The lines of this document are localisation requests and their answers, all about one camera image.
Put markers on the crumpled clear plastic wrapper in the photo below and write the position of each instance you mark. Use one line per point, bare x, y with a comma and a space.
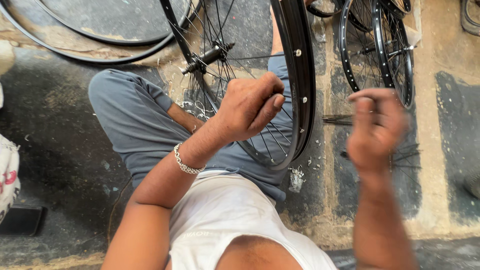
296, 180

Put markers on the person's left hand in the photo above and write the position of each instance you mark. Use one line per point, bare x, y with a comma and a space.
243, 108

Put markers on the black rubber tyre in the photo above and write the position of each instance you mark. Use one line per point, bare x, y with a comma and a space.
468, 24

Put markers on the large bare black rim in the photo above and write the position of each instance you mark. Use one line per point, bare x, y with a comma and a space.
93, 59

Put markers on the grey rounded object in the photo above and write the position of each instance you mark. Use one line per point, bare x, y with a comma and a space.
473, 183

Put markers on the thin bundle of spokes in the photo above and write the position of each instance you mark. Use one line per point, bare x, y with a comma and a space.
337, 119

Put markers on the black phone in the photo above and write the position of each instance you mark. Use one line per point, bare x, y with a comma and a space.
22, 221

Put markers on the person's right hand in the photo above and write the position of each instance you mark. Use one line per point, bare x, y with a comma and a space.
377, 138

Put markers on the white undershirt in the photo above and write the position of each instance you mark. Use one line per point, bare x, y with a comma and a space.
221, 213

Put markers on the black wheel with silver axle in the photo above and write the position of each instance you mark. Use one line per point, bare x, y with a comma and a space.
407, 75

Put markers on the small bare black rim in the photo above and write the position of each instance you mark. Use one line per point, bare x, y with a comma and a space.
112, 40

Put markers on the black spoked bicycle wheel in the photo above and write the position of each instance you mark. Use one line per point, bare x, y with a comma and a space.
298, 75

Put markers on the clear plastic bag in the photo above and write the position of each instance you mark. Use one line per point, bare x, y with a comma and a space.
319, 30

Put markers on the white cloth with red print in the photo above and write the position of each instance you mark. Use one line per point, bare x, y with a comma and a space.
8, 172

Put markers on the black wheel with silver nipples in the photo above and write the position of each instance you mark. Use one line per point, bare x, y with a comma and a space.
347, 56

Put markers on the person's right fingers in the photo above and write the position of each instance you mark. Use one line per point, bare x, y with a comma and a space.
371, 103

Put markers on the loose heap of spokes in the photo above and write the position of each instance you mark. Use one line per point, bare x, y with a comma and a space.
407, 155

